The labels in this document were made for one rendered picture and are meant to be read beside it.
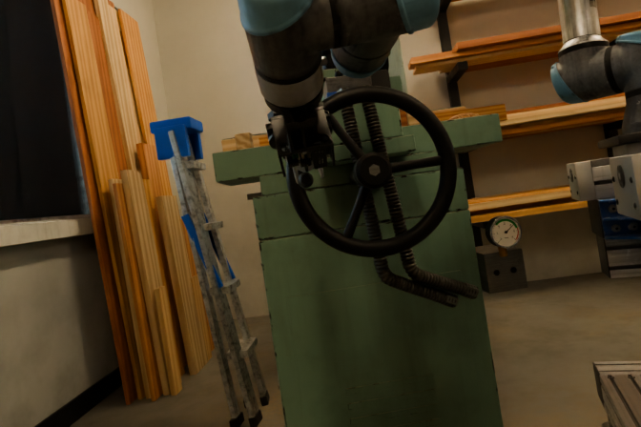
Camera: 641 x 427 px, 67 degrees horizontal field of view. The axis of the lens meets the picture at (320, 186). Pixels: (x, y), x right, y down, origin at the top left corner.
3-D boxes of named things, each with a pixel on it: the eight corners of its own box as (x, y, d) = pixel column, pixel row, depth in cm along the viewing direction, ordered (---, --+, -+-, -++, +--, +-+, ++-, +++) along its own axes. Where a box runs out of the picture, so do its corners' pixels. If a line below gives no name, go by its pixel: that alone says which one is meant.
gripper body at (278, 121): (281, 180, 65) (267, 126, 54) (271, 130, 69) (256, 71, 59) (338, 168, 65) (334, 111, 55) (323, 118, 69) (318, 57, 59)
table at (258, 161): (205, 180, 88) (200, 148, 89) (228, 186, 119) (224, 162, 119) (527, 134, 92) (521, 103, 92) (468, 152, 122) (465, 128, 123)
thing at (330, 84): (327, 98, 91) (322, 70, 91) (323, 110, 102) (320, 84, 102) (396, 90, 92) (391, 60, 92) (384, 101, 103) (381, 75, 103)
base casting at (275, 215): (256, 241, 98) (250, 196, 98) (270, 227, 155) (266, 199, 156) (471, 209, 101) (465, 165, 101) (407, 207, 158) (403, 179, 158)
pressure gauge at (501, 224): (494, 260, 94) (487, 218, 94) (486, 257, 98) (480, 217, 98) (526, 254, 94) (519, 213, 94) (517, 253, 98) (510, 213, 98)
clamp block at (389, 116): (327, 146, 90) (320, 98, 90) (322, 153, 103) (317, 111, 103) (405, 135, 91) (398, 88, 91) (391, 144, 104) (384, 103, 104)
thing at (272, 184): (261, 195, 98) (258, 176, 98) (267, 196, 119) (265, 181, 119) (454, 167, 101) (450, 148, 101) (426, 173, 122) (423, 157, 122)
